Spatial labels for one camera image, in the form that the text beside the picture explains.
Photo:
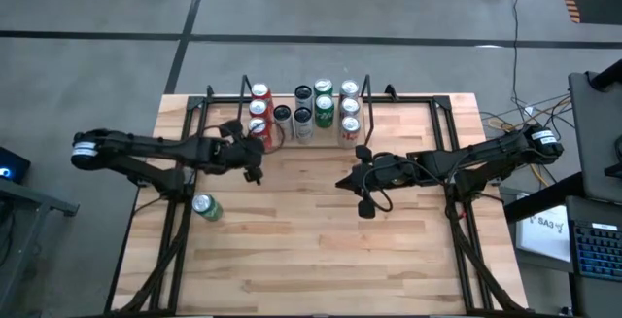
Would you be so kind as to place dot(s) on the red soda can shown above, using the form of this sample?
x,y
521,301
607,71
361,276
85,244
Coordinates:
x,y
257,109

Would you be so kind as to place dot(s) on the white paper label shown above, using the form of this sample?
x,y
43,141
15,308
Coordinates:
x,y
544,233

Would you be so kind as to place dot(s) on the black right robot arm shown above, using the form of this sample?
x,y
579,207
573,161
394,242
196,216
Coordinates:
x,y
486,155

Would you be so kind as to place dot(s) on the white Celsius Arctic slim can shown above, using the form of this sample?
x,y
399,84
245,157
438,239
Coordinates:
x,y
303,126

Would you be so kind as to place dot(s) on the black side desk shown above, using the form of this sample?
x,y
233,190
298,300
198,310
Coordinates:
x,y
534,201

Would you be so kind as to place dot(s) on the black device with blue light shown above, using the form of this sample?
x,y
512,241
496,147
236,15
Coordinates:
x,y
12,165

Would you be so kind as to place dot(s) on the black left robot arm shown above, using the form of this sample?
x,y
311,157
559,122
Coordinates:
x,y
146,150

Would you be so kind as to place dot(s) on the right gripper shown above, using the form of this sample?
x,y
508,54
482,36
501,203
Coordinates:
x,y
393,172

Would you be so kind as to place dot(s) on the black table frame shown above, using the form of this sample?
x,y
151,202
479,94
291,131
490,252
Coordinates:
x,y
223,99

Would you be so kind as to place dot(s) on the green Sprite can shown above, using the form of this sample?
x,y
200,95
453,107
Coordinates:
x,y
323,86
324,111

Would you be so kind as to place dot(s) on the silver mounting plate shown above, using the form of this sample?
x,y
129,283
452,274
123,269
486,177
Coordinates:
x,y
449,179

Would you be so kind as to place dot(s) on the black stand pole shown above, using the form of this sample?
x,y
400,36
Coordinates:
x,y
607,77

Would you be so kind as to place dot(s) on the backlit black keyboard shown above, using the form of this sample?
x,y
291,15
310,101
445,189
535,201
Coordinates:
x,y
600,252

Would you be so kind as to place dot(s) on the grey metal cart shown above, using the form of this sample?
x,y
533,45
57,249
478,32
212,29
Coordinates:
x,y
29,196

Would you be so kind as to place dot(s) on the silver-topped soda can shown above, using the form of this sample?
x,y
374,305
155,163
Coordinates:
x,y
208,207
350,107

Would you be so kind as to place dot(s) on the white Celsius tropical slim can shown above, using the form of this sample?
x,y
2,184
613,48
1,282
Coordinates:
x,y
283,123

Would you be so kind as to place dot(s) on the black metal shelf stand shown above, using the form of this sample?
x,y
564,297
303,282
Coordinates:
x,y
239,114
370,118

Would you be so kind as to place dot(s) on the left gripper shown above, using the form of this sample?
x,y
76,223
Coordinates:
x,y
238,155

